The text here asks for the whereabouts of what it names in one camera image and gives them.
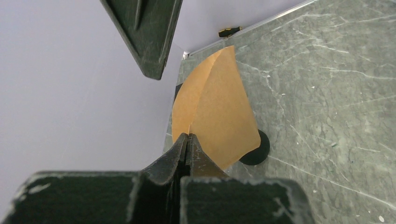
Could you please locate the red and black cup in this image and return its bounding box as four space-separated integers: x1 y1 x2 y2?
239 130 270 166

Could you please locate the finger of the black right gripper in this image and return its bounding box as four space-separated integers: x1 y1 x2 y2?
101 0 183 80

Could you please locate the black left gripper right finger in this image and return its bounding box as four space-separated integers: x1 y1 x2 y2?
180 134 315 224

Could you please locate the yellow black screwdriver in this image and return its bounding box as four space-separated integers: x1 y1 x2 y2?
218 26 243 38

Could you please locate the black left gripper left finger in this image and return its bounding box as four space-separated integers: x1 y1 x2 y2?
3 133 188 224

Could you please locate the brown paper filter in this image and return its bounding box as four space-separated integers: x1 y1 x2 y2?
171 46 261 169

